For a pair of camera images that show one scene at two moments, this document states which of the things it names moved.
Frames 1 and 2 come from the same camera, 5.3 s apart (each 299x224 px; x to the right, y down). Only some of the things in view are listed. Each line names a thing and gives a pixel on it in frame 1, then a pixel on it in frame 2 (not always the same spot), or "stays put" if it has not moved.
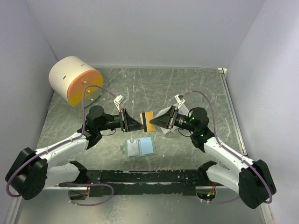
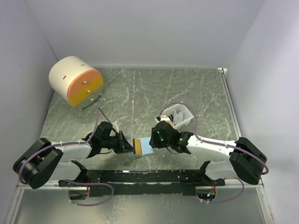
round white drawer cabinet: [69, 76] stays put
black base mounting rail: [119, 182] stays put
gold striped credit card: [149, 115] to [138, 150]
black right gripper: [167, 119] to [154, 142]
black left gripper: [130, 124] to [124, 146]
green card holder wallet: [139, 147] stays put
